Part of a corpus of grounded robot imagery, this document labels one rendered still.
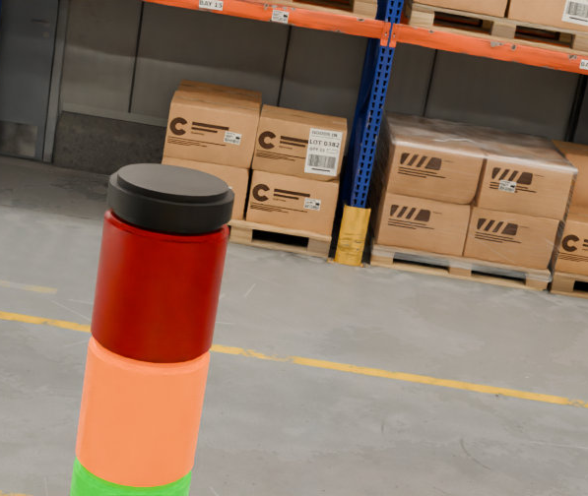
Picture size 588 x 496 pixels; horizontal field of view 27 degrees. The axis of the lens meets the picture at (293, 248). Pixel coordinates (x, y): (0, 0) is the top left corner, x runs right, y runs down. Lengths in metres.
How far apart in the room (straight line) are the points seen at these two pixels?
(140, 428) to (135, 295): 0.06
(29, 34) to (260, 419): 4.49
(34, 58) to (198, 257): 8.98
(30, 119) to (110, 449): 9.05
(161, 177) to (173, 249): 0.03
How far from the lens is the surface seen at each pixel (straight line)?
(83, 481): 0.52
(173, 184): 0.48
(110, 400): 0.50
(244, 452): 5.47
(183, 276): 0.48
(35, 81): 9.47
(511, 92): 9.50
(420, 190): 8.15
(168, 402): 0.50
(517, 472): 5.82
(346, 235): 8.12
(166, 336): 0.48
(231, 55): 9.32
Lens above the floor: 2.47
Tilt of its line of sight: 17 degrees down
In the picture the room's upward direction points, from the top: 10 degrees clockwise
